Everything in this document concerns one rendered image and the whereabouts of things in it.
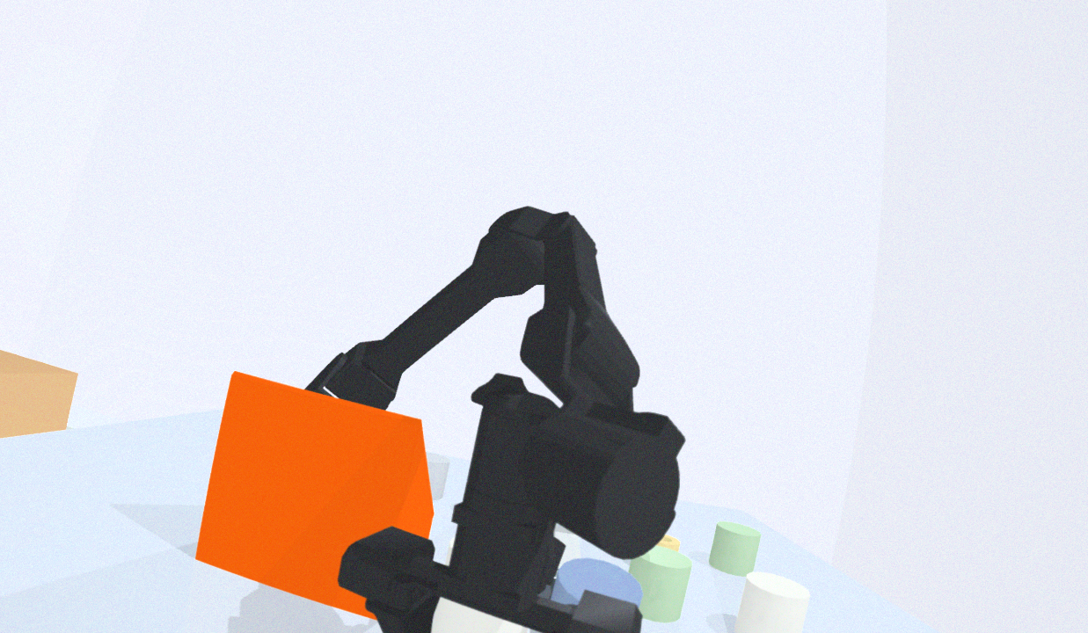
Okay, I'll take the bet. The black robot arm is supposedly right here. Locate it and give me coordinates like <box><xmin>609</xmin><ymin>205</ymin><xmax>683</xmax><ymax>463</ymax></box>
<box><xmin>304</xmin><ymin>206</ymin><xmax>687</xmax><ymax>594</ymax></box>

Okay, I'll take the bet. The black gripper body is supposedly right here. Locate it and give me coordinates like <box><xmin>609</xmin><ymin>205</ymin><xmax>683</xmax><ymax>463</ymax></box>
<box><xmin>337</xmin><ymin>483</ymin><xmax>643</xmax><ymax>633</ymax></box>

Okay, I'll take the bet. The pale yellow hollow cylinder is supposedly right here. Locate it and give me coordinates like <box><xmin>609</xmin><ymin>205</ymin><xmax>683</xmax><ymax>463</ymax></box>
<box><xmin>656</xmin><ymin>535</ymin><xmax>680</xmax><ymax>553</ymax></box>

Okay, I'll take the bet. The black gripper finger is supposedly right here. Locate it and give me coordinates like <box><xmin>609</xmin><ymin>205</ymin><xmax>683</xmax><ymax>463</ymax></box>
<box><xmin>364</xmin><ymin>593</ymin><xmax>441</xmax><ymax>633</ymax></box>

